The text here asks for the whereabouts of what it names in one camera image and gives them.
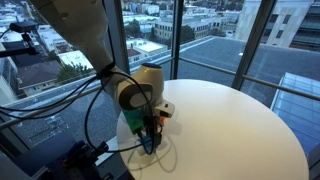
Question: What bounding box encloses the grey window mullion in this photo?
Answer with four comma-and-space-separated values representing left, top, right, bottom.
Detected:
231, 0, 272, 92
169, 0, 185, 81

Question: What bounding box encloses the dark robot base equipment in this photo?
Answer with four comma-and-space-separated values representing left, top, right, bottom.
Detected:
13, 130, 111, 180

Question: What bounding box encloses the black camera on stand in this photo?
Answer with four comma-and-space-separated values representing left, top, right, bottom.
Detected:
0, 20, 40, 60

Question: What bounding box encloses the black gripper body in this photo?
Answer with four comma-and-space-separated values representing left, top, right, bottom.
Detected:
143, 112, 165, 137

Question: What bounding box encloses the metal window handrail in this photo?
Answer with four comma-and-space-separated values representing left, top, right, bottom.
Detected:
0, 57, 175, 130
178, 57, 320, 103

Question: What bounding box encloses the blue and white box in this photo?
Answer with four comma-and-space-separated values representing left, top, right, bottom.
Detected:
137, 134, 153, 148

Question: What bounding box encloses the thin black cable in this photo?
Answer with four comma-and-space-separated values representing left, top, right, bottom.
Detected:
0, 74, 101, 121

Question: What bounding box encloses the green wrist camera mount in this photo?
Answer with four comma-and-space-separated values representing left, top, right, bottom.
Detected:
121, 108, 150, 136

